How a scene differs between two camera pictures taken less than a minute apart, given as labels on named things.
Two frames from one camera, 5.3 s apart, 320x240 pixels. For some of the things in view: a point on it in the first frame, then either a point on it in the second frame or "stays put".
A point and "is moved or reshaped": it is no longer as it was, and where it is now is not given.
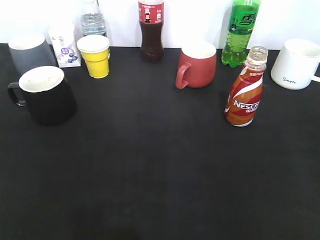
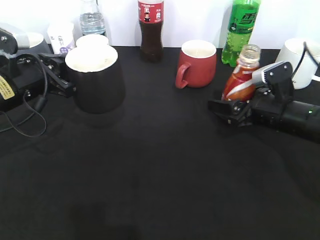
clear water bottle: (93, 21) stays put
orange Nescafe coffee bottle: (245, 94) is moved or reshaped
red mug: (197, 65) stays put
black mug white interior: (45, 91) → (99, 78)
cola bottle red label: (151, 17) stays put
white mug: (294, 66) stays put
